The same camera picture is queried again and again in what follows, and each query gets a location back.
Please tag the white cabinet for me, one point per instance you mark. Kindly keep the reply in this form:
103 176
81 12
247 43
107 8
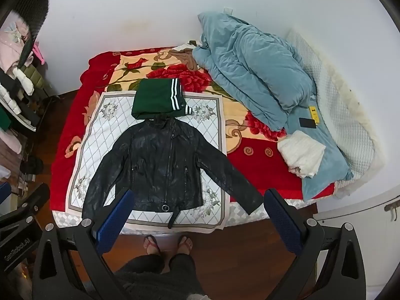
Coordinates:
368 215

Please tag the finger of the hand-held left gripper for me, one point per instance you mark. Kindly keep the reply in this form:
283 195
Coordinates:
34 200
4 195

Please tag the olive green garment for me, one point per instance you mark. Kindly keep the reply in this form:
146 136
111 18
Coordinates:
37 76

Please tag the bright pink cloth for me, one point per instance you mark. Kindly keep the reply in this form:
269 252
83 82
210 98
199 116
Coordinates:
39 52

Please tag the white wall socket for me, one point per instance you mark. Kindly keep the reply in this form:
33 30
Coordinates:
229 10

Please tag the white quilted pad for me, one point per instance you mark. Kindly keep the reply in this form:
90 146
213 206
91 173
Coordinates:
337 106

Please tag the green garment with white stripes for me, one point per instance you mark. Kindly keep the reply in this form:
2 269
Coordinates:
153 100

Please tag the black phone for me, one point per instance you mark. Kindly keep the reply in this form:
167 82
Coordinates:
307 122

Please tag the person's dark trousers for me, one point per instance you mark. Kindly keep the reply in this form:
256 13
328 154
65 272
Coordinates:
156 278

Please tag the pale pink garment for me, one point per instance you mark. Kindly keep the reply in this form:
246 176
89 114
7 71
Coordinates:
11 45

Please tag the white folded cloth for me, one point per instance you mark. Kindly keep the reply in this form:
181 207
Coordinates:
301 153

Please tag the white puffer garment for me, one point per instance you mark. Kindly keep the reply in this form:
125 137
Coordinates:
25 79

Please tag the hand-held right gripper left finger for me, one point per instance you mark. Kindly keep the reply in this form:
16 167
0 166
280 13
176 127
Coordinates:
116 215

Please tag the dark bundle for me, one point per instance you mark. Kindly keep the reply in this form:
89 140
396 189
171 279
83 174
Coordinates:
32 165

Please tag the red floral blanket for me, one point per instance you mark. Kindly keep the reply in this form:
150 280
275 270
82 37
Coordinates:
259 162

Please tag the black leather jacket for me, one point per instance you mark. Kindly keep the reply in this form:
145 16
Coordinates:
162 168

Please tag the yellow tag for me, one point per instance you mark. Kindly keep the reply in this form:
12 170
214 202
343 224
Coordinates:
314 114

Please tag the person's foot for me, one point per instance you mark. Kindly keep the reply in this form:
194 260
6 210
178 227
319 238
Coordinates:
184 245
152 245

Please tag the person's left foot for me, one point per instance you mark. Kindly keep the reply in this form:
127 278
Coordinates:
152 245

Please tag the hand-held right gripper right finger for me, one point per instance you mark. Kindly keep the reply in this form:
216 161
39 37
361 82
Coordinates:
282 222

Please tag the person's right foot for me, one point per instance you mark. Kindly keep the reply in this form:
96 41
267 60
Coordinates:
184 245

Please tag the white quilted floral mat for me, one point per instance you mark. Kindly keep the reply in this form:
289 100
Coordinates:
93 131

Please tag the grey checked bed sheet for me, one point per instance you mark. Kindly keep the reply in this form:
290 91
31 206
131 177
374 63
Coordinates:
62 219

